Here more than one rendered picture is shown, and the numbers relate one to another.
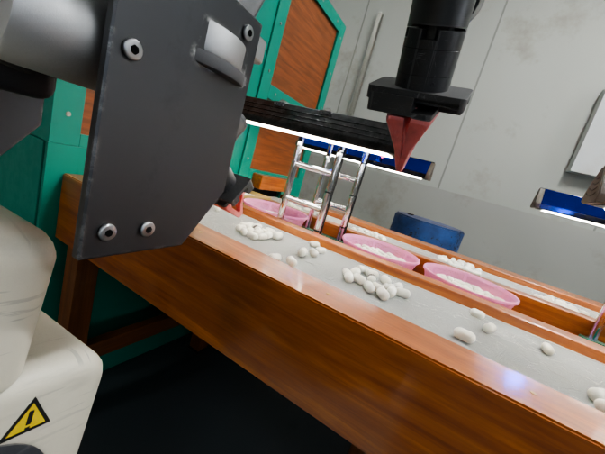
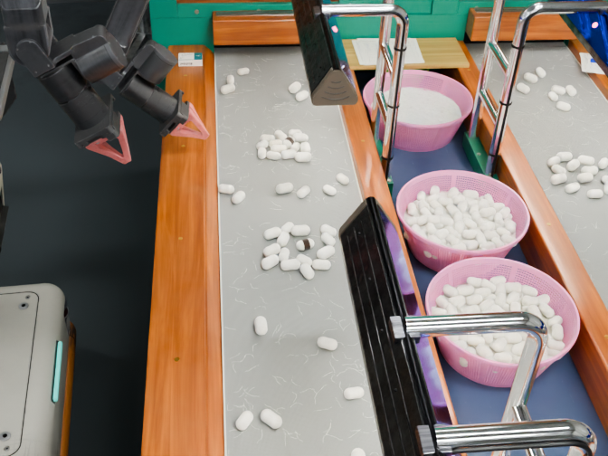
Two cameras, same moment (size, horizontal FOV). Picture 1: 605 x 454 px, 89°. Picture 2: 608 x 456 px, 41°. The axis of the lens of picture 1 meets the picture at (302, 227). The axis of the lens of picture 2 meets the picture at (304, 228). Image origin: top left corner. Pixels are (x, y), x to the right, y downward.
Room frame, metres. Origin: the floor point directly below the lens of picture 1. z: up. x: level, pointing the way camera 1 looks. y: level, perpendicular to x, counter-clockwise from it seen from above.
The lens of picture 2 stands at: (0.06, -1.18, 1.77)
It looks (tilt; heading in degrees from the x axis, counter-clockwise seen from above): 40 degrees down; 57
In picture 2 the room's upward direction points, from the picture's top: 2 degrees clockwise
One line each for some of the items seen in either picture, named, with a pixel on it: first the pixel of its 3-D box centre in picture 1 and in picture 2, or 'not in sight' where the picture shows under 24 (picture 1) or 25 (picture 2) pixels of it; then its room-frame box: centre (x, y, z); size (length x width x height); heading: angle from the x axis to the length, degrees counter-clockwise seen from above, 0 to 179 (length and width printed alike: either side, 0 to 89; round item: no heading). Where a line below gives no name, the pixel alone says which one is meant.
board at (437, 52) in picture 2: (235, 192); (401, 52); (1.32, 0.32, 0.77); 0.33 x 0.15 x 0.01; 154
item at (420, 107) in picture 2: not in sight; (414, 117); (1.22, 0.12, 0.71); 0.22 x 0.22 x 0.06
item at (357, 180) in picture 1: (342, 192); (531, 83); (1.33, -0.12, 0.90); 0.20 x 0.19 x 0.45; 64
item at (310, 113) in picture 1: (299, 120); (316, 9); (0.90, 0.09, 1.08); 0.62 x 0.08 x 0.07; 64
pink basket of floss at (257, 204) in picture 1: (273, 219); (415, 112); (1.22, 0.12, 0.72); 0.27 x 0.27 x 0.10
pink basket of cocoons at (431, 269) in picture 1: (463, 295); (497, 326); (0.91, -0.52, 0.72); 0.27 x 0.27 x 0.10
